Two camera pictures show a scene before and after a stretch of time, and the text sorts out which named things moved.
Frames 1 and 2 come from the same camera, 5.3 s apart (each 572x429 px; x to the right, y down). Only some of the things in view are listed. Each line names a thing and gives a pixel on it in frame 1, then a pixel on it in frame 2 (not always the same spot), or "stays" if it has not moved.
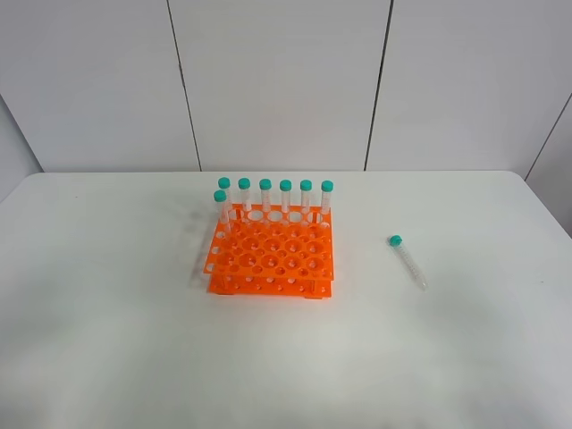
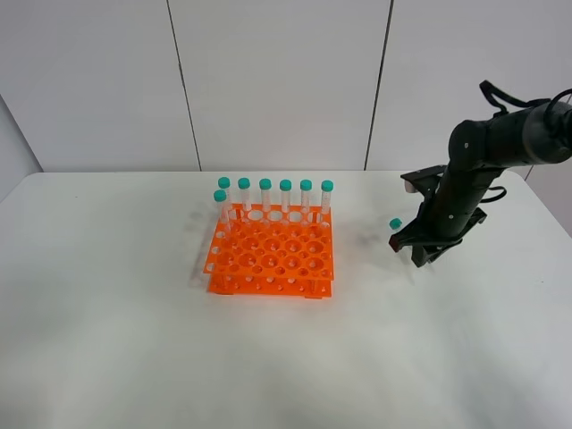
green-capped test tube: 412,269 to 395,223
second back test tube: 244,185 stays
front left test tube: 220,197 stays
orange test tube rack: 275,254 stays
